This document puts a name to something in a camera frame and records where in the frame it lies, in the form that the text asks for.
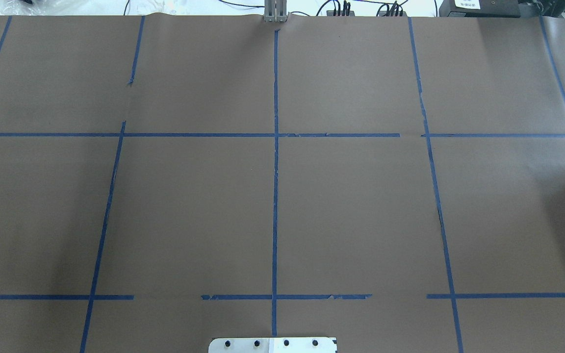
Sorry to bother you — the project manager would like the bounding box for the black equipment box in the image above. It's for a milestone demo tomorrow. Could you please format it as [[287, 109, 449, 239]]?
[[438, 0, 565, 18]]

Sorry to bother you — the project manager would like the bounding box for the black power strip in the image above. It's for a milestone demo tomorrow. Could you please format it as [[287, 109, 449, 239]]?
[[319, 0, 410, 17]]

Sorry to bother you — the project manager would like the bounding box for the aluminium frame post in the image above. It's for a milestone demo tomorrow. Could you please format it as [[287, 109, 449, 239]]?
[[264, 0, 288, 23]]

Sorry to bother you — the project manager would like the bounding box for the white metal base plate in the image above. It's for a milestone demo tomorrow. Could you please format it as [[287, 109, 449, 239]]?
[[208, 337, 338, 353]]

